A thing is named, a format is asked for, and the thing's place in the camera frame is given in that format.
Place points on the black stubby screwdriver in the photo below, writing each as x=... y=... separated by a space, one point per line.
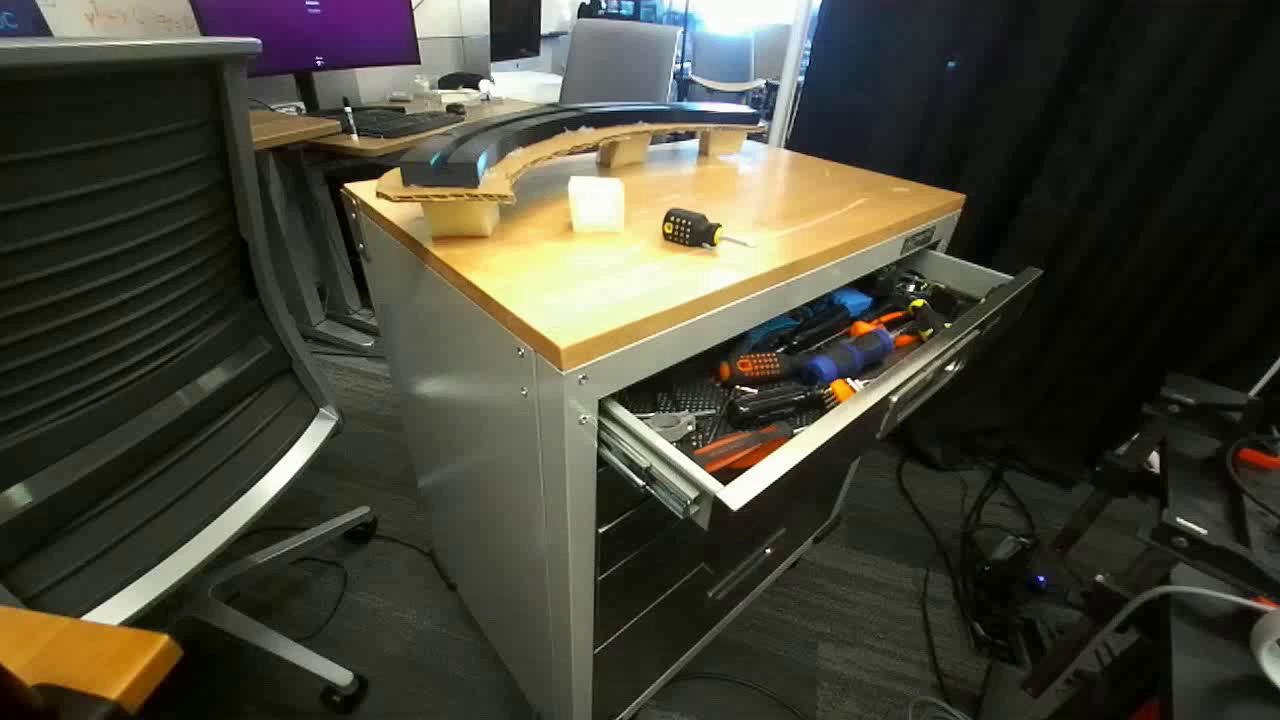
x=688 y=227

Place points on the tool drawer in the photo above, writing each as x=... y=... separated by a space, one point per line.
x=866 y=403

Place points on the dark cabinet drawer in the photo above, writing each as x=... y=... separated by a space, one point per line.
x=693 y=643
x=642 y=500
x=666 y=602
x=652 y=544

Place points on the orange and black screwdriver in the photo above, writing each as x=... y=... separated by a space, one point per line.
x=891 y=322

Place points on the grey metal tool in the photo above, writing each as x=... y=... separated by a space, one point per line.
x=670 y=427

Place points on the black tool with orange tip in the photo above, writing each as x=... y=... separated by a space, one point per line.
x=786 y=397

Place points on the white plastic cup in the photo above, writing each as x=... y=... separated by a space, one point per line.
x=599 y=200

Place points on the grey metal tool cabinet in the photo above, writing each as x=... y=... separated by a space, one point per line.
x=466 y=403

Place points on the light wooden block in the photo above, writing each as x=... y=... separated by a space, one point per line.
x=621 y=148
x=466 y=212
x=726 y=141

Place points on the curved black panel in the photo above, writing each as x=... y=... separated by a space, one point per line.
x=533 y=132

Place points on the grey upholstered chair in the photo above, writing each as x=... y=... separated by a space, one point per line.
x=618 y=62

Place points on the black keyboard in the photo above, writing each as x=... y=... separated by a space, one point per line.
x=398 y=120

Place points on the dark monitor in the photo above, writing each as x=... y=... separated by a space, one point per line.
x=512 y=25

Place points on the wooden office desk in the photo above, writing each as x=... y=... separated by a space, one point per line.
x=287 y=131

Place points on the black power strip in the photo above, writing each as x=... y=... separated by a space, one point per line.
x=1012 y=580

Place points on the black curtain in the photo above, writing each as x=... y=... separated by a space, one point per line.
x=1066 y=172

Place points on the purple screen monitor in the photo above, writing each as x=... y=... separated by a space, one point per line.
x=314 y=31

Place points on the grey mesh office chair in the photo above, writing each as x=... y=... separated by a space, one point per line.
x=122 y=292

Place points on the wooden armrest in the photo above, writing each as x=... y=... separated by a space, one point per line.
x=75 y=652

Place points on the black equipment frame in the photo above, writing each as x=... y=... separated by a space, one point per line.
x=1201 y=506

